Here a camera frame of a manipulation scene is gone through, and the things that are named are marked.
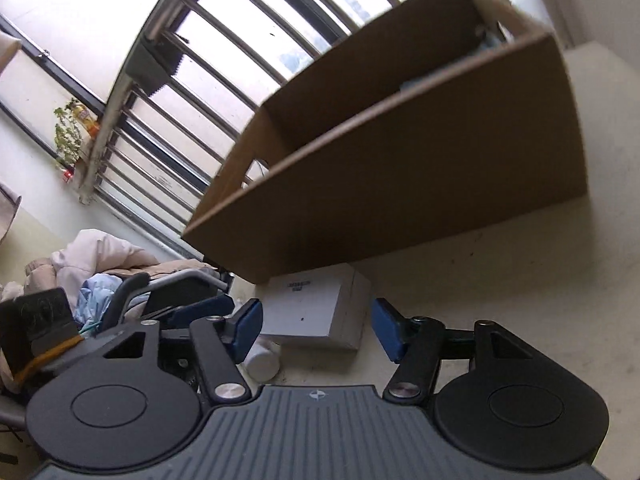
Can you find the metal window railing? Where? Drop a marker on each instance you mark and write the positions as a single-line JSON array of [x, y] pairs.
[[164, 147]]

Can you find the green potted plant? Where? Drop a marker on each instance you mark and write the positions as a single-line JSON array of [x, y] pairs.
[[67, 134]]

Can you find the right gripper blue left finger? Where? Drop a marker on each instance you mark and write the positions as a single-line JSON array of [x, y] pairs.
[[241, 330]]

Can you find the wheelchair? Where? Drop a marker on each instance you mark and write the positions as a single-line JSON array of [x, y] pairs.
[[107, 300]]

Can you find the brown cardboard box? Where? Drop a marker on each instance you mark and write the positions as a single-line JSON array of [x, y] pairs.
[[436, 118]]

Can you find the white rectangular box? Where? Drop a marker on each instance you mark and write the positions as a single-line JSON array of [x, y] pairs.
[[318, 308]]

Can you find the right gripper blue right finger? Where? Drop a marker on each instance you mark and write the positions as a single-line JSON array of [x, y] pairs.
[[395, 333]]

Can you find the orange bottle on sill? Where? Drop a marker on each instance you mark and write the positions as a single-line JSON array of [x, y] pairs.
[[84, 117]]

